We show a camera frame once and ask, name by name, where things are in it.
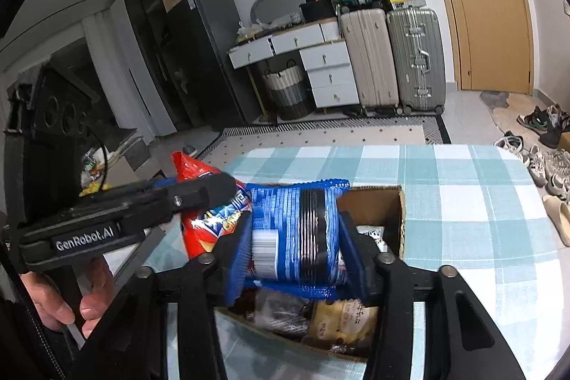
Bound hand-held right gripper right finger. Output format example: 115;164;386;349
337;211;527;380

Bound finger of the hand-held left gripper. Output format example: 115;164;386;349
80;177;180;208
119;173;237;230

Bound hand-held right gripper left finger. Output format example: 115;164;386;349
67;222;254;380

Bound white and orange chip bag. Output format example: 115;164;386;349
356;225;389;254

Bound red triangular chip bag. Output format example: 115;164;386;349
171;151;253;260

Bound beige cracker packet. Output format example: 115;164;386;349
307;299;380;348

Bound brown cardboard box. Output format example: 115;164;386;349
213;183;407;364

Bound silver snack packet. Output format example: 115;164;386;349
249;288;315;339

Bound blue cookie packet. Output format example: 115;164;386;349
245;179;352;301

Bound person's left hand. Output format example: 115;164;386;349
20;257;115;339

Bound teal checked tablecloth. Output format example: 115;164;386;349
147;144;563;380

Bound grey and white laundry basket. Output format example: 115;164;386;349
260;60;315;121

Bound dark grey refrigerator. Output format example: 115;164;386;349
166;0;263;132

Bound dark wardrobe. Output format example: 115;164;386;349
122;0;188;137

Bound plastic bags of food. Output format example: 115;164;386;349
236;19;264;43

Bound white desk with drawers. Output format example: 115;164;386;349
228;20;361;109

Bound beige suitcase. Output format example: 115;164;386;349
338;7;400;116

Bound silver suitcase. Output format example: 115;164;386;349
385;6;447;116

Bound grey irregular floor mat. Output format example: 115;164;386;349
480;90;511;110

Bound loose shoes group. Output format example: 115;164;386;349
493;104;570;248

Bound wooden door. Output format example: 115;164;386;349
414;0;535;96

